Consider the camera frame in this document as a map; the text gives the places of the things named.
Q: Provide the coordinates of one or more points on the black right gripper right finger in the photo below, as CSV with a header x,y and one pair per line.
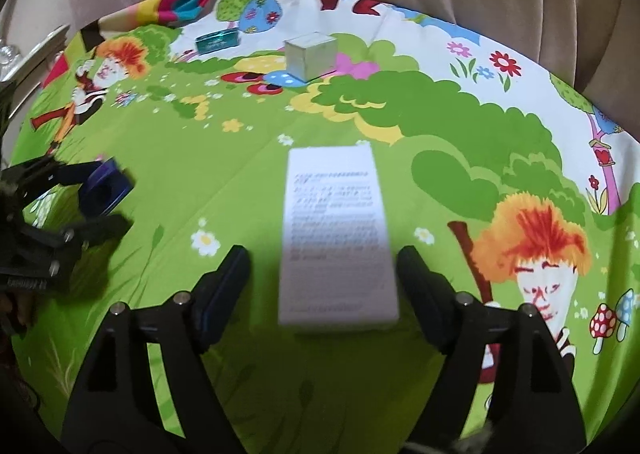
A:
x,y
503,387

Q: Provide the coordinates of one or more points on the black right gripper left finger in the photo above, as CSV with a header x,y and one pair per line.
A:
x,y
113,408

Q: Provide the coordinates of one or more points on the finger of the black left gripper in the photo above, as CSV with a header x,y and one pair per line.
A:
x,y
28,180
85,233

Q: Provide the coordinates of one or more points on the dark blue small box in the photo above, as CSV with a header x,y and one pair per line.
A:
x,y
104,189

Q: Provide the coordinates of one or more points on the white printed box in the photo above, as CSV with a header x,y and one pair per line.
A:
x,y
336,268

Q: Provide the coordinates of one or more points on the cream ornate dressing table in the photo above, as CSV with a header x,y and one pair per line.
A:
x,y
41,53

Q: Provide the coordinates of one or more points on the colourful cartoon green bedsheet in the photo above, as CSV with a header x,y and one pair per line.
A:
x,y
324,135

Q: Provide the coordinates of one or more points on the teal small tin box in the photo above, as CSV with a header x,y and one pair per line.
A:
x,y
217,41

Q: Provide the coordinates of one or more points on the silver cube box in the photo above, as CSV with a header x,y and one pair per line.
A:
x,y
310,56

